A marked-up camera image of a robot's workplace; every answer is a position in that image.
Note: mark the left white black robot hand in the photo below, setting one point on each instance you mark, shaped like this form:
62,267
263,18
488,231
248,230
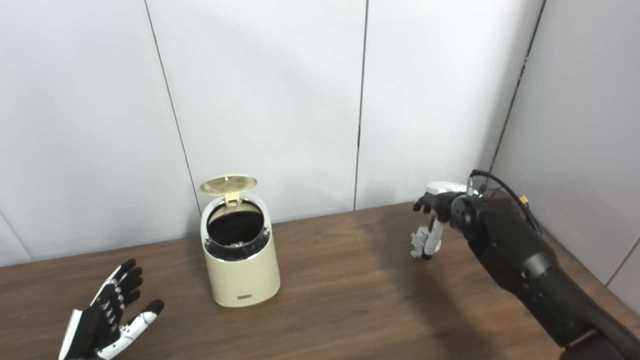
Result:
95,325

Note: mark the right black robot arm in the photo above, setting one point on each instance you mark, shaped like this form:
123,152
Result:
520,260

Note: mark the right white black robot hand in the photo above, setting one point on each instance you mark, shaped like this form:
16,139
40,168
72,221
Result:
440,195

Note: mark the crumpled paper scrap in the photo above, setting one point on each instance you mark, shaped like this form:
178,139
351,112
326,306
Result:
235,244

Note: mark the round cream bin lid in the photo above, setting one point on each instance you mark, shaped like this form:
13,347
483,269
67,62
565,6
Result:
229,184

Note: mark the white paper ball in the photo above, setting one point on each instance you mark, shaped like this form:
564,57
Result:
419,241

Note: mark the cream-colored cylindrical bin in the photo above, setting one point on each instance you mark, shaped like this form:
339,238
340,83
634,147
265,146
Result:
245,280

